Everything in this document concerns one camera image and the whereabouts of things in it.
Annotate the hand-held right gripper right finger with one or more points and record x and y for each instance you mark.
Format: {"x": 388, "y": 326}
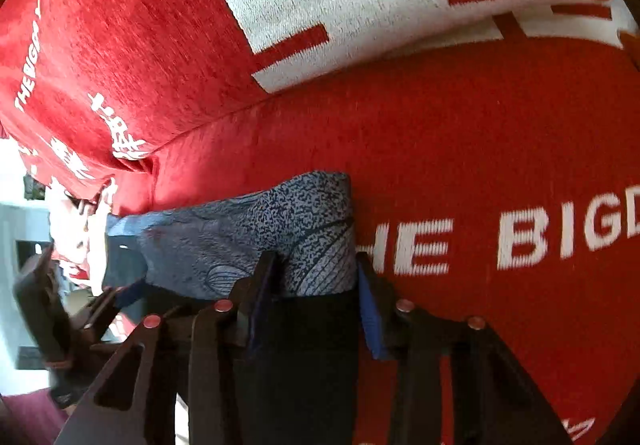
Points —
{"x": 372, "y": 320}

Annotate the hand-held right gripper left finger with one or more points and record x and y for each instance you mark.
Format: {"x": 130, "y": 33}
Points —
{"x": 262, "y": 295}

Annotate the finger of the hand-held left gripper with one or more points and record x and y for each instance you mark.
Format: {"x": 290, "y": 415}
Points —
{"x": 102, "y": 315}
{"x": 132, "y": 297}

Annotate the black pants with blue trim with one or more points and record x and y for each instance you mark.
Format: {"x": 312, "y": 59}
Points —
{"x": 300, "y": 235}

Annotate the red printed sofa cover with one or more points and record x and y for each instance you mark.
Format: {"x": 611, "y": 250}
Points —
{"x": 450, "y": 125}

